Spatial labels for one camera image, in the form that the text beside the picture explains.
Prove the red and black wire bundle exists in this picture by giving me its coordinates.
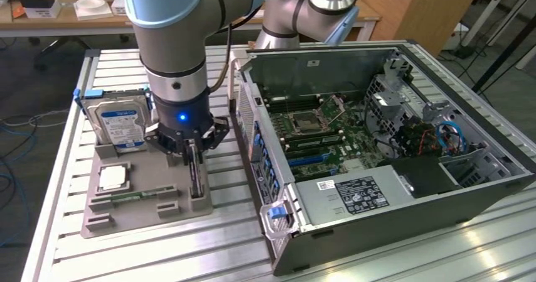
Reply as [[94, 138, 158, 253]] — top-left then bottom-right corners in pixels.
[[397, 123, 439, 157]]

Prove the grey metal disk bay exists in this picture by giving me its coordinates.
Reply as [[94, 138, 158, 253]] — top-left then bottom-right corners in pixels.
[[361, 73, 423, 135]]

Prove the small grey disk bay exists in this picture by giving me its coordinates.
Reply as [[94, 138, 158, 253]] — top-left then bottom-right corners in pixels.
[[438, 149, 523, 188]]

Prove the black open PC case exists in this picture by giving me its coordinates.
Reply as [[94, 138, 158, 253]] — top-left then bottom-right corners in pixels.
[[225, 41, 536, 277]]

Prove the installed dark RAM stick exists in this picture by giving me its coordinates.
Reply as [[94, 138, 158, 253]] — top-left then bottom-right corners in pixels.
[[286, 134, 342, 148]]

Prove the white square dish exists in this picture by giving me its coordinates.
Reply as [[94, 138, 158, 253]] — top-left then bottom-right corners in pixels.
[[73, 0, 113, 21]]

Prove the wooden cabinet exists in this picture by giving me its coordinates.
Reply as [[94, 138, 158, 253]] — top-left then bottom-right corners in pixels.
[[357, 0, 486, 57]]

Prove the wooden desk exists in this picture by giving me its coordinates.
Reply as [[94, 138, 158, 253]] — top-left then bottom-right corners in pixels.
[[0, 0, 382, 41]]

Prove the green graphics card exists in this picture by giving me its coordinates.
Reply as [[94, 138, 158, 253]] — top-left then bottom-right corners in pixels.
[[185, 139, 207, 200]]

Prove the silver CPU chip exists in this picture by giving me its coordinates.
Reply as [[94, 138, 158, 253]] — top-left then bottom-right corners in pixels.
[[95, 165, 129, 191]]

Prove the blue expansion slot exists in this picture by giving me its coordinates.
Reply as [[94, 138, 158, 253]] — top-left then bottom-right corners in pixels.
[[286, 155, 331, 167]]

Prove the black chair base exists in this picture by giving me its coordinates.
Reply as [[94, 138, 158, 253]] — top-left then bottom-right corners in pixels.
[[30, 36, 90, 72]]

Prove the hard disk with blue carrier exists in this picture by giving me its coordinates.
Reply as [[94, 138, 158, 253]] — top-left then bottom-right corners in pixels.
[[73, 85, 158, 153]]

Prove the green RAM stick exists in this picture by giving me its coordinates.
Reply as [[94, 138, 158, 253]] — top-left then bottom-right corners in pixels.
[[109, 190, 167, 203]]

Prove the grey parts rack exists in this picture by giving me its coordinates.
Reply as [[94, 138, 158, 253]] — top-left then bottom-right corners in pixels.
[[78, 140, 214, 239]]

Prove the metal socket cover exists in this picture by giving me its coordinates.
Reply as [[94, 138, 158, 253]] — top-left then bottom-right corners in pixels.
[[319, 94, 347, 115]]

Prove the black plastic shroud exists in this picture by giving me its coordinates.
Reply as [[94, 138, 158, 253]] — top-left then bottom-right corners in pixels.
[[393, 156, 461, 198]]

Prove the blue wire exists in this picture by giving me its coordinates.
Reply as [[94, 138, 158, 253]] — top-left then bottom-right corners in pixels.
[[434, 121, 467, 153]]

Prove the grey floor cable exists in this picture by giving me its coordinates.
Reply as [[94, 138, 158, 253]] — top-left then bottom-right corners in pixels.
[[0, 111, 67, 129]]

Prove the green motherboard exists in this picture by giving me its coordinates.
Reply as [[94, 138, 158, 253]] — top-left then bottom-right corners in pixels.
[[257, 87, 402, 182]]

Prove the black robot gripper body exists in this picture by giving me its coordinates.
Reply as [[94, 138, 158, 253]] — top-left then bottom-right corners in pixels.
[[151, 89, 214, 148]]

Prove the silver power supply unit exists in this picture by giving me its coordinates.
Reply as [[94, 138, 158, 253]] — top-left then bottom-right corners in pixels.
[[291, 165, 415, 228]]

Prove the CPU socket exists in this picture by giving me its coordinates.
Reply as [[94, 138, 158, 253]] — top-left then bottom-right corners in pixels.
[[290, 109, 329, 135]]

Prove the black and white box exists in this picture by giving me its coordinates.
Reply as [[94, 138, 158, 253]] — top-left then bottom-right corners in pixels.
[[18, 0, 61, 19]]

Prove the blue floor cable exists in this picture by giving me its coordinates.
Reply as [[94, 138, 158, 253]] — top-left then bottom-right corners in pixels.
[[0, 118, 38, 248]]

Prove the black tripod stand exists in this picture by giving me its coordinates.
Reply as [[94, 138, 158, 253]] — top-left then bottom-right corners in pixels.
[[453, 0, 536, 94]]

